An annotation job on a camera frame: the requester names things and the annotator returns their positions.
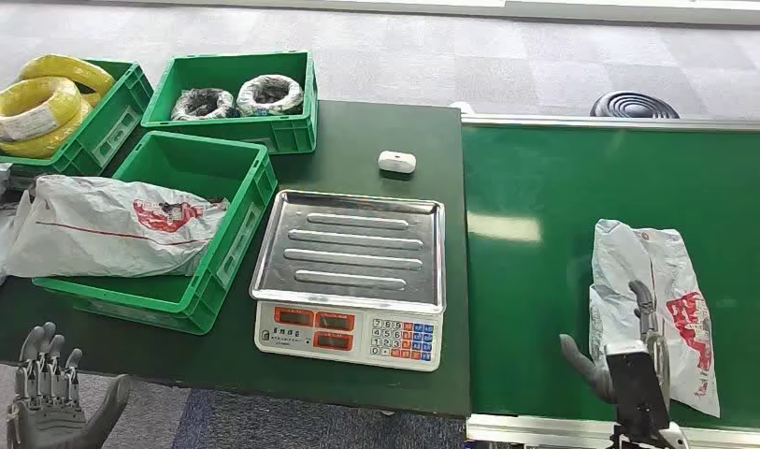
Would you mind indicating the black round floor vent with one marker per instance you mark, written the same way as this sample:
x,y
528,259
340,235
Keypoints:
x,y
633,106

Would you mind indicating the green crate holding wrapped coils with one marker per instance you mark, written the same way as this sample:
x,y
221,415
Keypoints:
x,y
231,71

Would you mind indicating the electronic scale with steel tray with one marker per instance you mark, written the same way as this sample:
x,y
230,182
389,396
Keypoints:
x,y
351,248

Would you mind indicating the small white device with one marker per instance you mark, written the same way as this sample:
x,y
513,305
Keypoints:
x,y
397,162

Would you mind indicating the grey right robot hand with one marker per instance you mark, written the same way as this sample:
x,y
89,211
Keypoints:
x,y
636,390

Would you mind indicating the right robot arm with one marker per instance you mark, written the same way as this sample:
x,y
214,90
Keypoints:
x,y
633,442

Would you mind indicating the white courier bag, red line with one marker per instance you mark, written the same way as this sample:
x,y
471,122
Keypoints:
x,y
94,235

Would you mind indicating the green conveyor belt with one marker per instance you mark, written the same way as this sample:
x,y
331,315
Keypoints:
x,y
540,279

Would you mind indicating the green crate holding yellow coils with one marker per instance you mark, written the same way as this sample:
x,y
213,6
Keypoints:
x,y
116,118

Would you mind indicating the green crate holding courier bag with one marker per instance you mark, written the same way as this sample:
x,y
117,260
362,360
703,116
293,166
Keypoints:
x,y
231,248

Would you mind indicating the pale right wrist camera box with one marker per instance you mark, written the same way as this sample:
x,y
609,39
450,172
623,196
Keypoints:
x,y
675,437

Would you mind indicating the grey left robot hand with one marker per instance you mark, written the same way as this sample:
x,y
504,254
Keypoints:
x,y
45,421

